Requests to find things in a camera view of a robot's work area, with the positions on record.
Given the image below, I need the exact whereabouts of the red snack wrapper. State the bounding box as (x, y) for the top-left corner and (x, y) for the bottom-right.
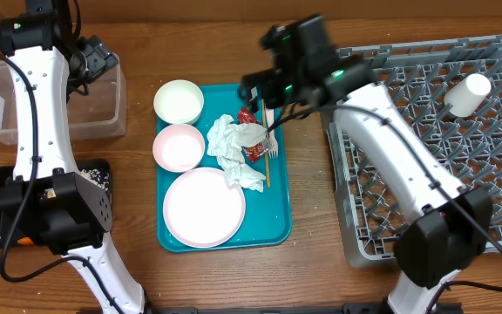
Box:
(237, 107), (272, 162)

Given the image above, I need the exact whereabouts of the cream white bowl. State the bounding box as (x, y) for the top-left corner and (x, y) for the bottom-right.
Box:
(153, 79), (204, 125)

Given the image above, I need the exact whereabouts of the white napkin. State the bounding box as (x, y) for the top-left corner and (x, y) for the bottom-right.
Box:
(207, 114), (266, 193)

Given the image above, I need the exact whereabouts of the pink bowl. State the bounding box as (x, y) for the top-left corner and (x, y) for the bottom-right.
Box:
(153, 124), (206, 173)

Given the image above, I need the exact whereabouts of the white paper cup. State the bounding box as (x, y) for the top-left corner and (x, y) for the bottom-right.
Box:
(444, 73), (492, 118)

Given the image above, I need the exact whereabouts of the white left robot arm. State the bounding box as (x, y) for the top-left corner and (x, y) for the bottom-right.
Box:
(0, 1), (153, 313)

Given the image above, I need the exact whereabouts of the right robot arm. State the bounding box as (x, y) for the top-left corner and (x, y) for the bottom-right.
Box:
(238, 14), (493, 313)

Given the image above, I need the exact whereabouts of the grey dishwasher rack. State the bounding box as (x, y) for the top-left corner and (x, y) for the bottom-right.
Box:
(314, 33), (502, 269)

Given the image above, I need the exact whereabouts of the wooden chopstick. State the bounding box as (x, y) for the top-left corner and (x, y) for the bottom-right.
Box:
(261, 99), (271, 188)

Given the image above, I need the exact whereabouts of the clear plastic bin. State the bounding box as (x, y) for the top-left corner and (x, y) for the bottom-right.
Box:
(0, 61), (127, 145)

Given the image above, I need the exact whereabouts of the white plastic fork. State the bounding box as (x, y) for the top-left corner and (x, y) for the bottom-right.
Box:
(265, 109), (278, 159)

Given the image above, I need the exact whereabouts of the rice and peanuts pile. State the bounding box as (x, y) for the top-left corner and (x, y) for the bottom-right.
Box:
(80, 168), (112, 196)

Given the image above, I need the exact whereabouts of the teal serving tray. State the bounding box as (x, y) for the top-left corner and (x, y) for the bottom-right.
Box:
(156, 84), (292, 253)

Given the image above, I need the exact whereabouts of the pink plate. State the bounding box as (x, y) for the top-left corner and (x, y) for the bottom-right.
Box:
(163, 167), (246, 249)

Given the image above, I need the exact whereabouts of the orange carrot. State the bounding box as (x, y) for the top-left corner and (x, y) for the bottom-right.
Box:
(17, 237), (34, 246)

